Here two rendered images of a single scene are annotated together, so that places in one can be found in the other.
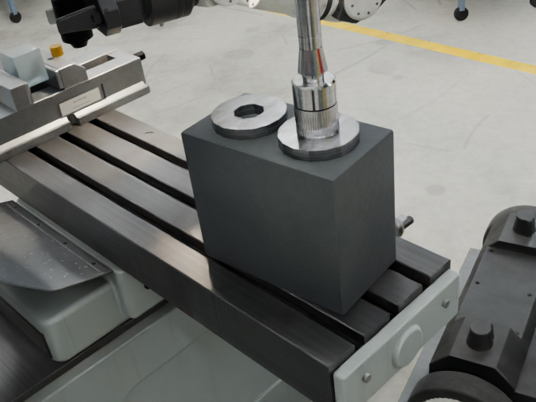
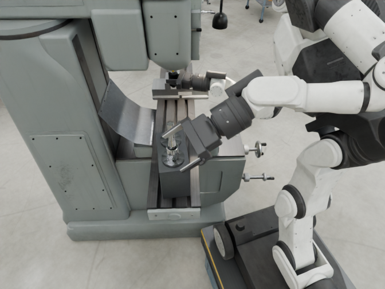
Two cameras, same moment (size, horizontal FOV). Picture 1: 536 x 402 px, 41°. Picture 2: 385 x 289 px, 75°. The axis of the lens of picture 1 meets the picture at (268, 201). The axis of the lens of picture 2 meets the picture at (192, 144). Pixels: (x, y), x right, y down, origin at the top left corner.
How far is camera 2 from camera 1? 0.68 m
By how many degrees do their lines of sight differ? 32
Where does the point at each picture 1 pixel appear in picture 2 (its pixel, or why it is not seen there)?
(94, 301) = (148, 149)
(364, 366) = (156, 213)
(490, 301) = (259, 219)
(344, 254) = (164, 188)
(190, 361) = not seen: hidden behind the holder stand
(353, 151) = (173, 168)
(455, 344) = (233, 222)
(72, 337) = (140, 153)
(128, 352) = not seen: hidden behind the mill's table
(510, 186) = (361, 186)
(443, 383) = (220, 228)
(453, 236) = not seen: hidden behind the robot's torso
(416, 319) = (179, 213)
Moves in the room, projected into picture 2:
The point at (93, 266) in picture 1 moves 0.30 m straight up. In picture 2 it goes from (150, 141) to (142, 97)
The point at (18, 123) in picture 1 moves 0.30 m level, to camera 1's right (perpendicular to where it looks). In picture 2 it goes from (164, 92) to (204, 111)
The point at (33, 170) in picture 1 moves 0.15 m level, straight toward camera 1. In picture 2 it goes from (158, 107) to (148, 123)
